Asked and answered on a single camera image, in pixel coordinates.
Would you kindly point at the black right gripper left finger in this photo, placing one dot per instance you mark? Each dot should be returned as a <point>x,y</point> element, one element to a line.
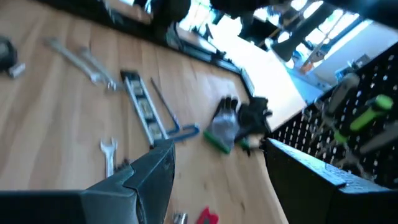
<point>62,208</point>

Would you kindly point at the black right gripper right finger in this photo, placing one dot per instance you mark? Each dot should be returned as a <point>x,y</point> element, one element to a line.
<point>326,205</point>

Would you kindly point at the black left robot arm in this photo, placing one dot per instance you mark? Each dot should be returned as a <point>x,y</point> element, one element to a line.
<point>169,12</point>

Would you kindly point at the long chrome combination wrench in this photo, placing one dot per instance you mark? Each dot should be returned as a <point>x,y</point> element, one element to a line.
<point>109,161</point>

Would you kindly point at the black work glove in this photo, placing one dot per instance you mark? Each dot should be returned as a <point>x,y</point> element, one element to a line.
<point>253,118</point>

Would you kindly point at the chrome socket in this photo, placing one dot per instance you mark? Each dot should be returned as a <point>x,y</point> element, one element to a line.
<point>180,218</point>

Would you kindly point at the black metal pegboard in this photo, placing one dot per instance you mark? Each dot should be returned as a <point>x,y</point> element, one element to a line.
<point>388,77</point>

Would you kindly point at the black tape measure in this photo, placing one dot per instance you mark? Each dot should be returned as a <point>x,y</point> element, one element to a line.
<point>7,56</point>

